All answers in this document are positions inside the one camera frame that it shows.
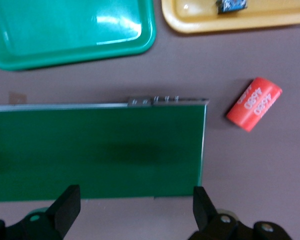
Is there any yellow plastic tray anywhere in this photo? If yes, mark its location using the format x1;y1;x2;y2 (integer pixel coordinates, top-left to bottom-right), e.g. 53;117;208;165
161;0;300;35

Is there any green conveyor belt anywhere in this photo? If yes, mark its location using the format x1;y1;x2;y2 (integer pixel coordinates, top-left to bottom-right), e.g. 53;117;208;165
0;96;211;203

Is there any yellow push button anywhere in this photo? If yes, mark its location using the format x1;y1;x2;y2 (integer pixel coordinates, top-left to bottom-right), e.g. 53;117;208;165
214;0;248;15

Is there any orange cylinder battery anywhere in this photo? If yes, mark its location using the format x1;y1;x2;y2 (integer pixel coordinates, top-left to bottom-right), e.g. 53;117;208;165
226;76;283;133

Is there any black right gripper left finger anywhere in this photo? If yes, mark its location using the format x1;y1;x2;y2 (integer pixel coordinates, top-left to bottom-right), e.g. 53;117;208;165
0;184;81;240

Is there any green plastic tray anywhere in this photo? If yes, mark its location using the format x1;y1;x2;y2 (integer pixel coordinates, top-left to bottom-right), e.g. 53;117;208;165
0;0;157;71

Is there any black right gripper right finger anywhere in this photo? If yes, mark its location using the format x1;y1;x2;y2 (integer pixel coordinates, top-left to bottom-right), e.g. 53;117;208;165
188;186;292;240

